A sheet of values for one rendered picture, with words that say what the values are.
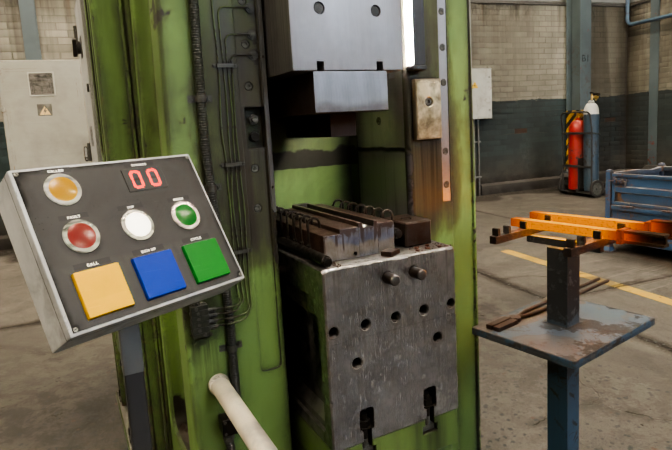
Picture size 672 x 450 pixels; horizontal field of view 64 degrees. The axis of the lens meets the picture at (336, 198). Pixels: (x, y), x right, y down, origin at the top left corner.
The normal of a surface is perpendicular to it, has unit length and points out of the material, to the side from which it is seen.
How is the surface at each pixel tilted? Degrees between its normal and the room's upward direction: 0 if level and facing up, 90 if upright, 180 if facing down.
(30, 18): 90
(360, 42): 90
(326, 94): 90
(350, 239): 90
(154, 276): 60
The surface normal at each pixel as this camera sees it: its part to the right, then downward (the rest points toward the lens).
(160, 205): 0.66, -0.46
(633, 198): -0.90, 0.10
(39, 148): 0.32, 0.11
